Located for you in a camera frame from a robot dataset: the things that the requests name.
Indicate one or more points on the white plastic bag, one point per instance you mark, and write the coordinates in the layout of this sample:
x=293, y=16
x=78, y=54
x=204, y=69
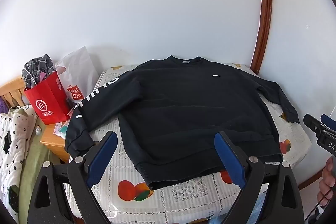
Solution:
x=78, y=69

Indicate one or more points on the grey plaid cloth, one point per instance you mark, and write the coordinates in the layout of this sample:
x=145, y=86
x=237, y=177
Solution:
x=34, y=69

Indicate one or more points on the wooden headboard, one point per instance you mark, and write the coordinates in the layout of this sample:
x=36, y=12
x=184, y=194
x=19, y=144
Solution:
x=10, y=90

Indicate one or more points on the red paper bag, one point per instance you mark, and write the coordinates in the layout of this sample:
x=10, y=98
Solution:
x=48, y=106

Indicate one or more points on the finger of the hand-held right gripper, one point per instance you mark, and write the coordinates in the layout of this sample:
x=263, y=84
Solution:
x=313, y=124
x=329, y=123

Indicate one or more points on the fruit print table cover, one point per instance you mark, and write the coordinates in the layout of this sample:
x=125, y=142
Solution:
x=183, y=203

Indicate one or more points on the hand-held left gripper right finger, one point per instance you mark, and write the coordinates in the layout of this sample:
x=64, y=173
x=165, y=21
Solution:
x=229, y=158

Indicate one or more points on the person's right hand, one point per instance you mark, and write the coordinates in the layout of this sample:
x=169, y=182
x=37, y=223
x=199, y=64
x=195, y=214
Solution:
x=325, y=184

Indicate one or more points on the wooden nightstand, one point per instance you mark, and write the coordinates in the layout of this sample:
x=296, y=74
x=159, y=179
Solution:
x=50, y=138

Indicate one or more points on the printed paper sheet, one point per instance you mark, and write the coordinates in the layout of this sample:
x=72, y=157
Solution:
x=61, y=130

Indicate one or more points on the black sweatshirt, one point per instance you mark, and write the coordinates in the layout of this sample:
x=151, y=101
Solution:
x=183, y=108

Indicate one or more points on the white floral quilt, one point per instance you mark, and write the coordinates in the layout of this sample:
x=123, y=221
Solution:
x=13, y=140

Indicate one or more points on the green cloth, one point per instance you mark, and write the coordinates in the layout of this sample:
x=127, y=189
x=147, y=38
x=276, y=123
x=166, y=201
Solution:
x=31, y=174

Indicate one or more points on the brown wooden door frame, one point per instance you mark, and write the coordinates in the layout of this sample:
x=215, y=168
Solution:
x=266, y=3

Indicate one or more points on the purple cloth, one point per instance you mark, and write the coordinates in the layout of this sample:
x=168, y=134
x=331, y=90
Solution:
x=3, y=106

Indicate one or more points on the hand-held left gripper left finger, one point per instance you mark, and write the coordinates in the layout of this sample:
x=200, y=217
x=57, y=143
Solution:
x=102, y=158

